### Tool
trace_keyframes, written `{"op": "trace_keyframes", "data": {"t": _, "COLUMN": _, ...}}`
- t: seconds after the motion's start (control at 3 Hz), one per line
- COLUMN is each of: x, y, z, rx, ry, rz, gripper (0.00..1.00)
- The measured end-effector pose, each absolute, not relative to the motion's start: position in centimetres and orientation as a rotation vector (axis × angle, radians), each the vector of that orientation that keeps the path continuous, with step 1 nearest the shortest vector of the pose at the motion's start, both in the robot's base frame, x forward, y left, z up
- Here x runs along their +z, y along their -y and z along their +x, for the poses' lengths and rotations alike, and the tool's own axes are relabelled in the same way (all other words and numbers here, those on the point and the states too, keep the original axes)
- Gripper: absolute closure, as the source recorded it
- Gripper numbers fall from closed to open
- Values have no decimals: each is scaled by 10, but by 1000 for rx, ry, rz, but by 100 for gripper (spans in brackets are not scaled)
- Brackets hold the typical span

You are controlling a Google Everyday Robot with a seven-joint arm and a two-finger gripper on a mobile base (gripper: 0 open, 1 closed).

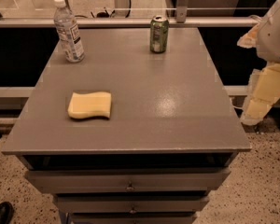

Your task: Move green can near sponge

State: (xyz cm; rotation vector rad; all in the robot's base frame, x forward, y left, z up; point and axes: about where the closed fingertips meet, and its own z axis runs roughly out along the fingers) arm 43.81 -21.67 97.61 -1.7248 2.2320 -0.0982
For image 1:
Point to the black shoe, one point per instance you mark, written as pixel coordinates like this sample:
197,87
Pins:
6,212

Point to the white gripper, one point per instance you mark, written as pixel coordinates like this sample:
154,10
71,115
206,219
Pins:
274,37

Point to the top grey drawer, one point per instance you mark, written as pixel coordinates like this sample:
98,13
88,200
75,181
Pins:
65,182

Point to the middle grey drawer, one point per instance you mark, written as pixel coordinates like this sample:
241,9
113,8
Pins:
131,204

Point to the grey drawer cabinet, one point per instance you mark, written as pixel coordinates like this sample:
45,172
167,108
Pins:
169,111

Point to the clear plastic water bottle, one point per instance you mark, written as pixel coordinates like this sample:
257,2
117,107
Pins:
68,32

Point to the grey metal railing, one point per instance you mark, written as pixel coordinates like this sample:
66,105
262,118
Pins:
133,22

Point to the bottom grey drawer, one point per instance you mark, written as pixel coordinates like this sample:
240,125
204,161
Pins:
134,219

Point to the grey drawer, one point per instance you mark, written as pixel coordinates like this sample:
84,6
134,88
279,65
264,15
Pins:
65,182
134,219
131,204

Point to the green soda can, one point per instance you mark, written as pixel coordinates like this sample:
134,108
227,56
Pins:
159,28

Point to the yellow sponge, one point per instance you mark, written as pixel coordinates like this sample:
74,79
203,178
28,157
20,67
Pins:
89,105

